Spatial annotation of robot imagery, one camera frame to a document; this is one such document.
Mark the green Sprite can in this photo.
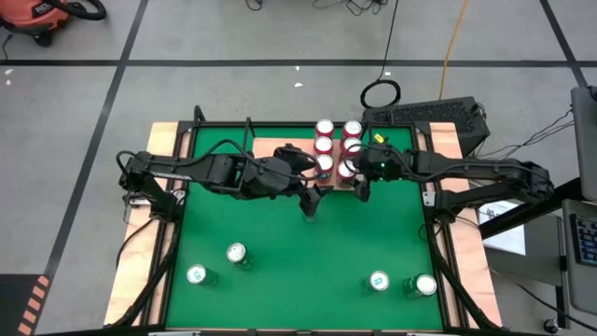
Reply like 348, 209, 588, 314
403, 273, 438, 300
226, 241, 256, 273

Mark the red Fanta can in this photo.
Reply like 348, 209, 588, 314
336, 159, 358, 184
314, 153, 336, 182
342, 119, 364, 140
341, 136, 364, 158
312, 135, 334, 156
314, 118, 336, 139

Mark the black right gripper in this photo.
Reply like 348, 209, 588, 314
352, 144, 414, 203

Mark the black mat with orange stripes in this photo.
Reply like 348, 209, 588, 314
0, 273, 51, 336

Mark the grey workstation console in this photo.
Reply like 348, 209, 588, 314
561, 199, 597, 317

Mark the wooden shelf with black frame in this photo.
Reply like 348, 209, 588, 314
239, 116, 376, 193

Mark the white paper sheet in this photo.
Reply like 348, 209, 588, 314
478, 200, 527, 257

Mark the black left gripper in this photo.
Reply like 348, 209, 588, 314
242, 145, 335, 217

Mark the green table mat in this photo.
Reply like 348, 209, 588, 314
165, 125, 444, 331

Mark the black desk bar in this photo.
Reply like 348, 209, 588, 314
479, 176, 584, 240

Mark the black vacuum hose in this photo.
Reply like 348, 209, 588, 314
46, 0, 108, 22

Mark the black metal table frame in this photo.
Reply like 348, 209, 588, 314
104, 105, 504, 336

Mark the yellow hanging cable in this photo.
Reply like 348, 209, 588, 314
437, 0, 471, 102

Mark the grey monitor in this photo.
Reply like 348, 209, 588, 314
571, 85, 597, 204

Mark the black floor cable bundle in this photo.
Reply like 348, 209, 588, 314
312, 0, 391, 18

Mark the orange shop vacuum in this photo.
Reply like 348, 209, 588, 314
0, 0, 71, 48

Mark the black keyboard with blue keys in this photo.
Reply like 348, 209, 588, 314
572, 213, 597, 268

